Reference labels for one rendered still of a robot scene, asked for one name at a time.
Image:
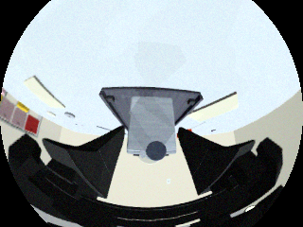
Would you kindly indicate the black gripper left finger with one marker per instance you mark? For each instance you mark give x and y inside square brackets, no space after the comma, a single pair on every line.
[95,161]

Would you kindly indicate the grey flat washer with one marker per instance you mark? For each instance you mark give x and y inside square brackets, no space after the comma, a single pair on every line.
[70,115]

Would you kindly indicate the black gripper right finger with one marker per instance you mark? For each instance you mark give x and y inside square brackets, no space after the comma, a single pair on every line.
[206,160]

